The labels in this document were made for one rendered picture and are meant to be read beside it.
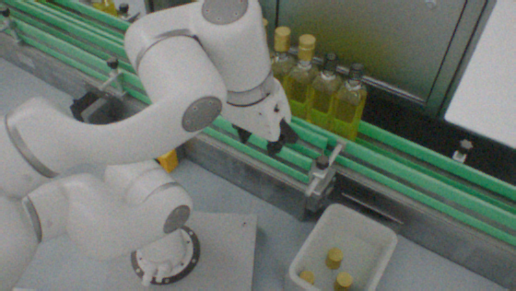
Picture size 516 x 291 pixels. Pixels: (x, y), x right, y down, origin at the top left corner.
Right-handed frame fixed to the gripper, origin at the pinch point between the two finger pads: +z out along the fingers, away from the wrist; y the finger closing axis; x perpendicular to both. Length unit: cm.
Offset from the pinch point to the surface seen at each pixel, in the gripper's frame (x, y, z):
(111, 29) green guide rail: -25, 76, 34
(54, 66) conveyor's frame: -6, 83, 34
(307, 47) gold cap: -26.9, 6.6, 10.1
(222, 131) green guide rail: -9.3, 21.1, 29.4
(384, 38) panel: -40.2, -5.2, 15.1
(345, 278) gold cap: 6.0, -19.7, 36.4
